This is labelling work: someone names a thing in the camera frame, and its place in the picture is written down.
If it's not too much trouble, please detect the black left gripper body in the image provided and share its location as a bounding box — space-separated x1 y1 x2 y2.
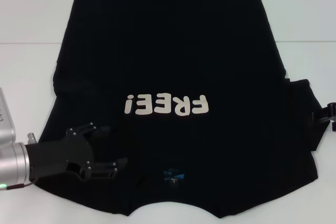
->
25 128 95 183

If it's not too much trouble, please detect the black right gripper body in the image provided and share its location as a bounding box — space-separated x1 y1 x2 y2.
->
329 101 336 132

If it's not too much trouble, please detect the black shirt with FREE print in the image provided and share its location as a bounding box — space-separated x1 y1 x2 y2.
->
35 0 328 206

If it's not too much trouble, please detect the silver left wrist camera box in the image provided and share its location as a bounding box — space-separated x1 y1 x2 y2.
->
0 87 17 145

